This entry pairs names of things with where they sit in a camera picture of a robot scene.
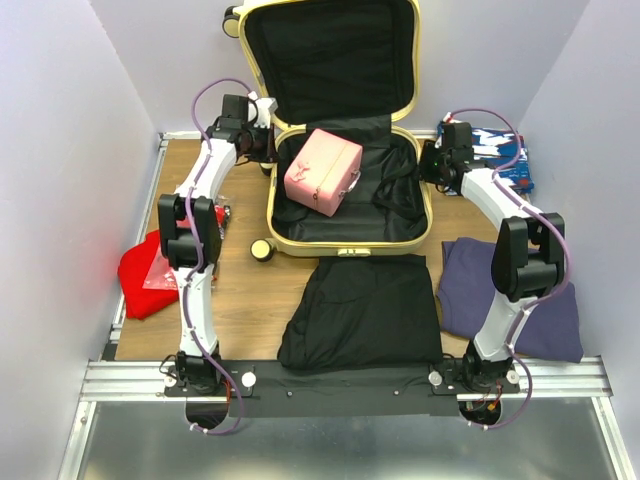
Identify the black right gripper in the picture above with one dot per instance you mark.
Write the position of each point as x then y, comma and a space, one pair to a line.
430, 149

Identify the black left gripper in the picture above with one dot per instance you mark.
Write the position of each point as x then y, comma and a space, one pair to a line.
269, 154

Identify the pink cosmetic case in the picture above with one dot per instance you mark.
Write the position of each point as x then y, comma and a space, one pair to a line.
325, 170

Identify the cream yellow suitcase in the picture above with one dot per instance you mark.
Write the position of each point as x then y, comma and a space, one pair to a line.
350, 68

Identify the black garment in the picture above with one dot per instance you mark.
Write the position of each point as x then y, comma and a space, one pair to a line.
364, 312

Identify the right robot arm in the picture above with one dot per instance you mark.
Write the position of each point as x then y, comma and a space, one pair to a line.
528, 263

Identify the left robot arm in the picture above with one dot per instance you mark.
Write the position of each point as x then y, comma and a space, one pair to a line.
219, 153

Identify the blue red white patterned cloth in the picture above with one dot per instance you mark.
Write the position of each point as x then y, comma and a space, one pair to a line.
494, 148

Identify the purple folded sweatshirt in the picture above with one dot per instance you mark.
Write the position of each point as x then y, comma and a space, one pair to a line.
466, 292

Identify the red plastic packaged item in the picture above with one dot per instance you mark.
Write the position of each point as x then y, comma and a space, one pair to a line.
190, 239

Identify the red folded garment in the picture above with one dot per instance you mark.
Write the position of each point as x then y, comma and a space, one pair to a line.
140, 302

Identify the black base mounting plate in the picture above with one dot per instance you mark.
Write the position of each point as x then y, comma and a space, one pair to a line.
269, 390

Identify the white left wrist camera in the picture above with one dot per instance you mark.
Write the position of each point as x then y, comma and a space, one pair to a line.
260, 110

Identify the aluminium frame rail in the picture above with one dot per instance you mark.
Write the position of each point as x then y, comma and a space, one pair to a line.
553, 421

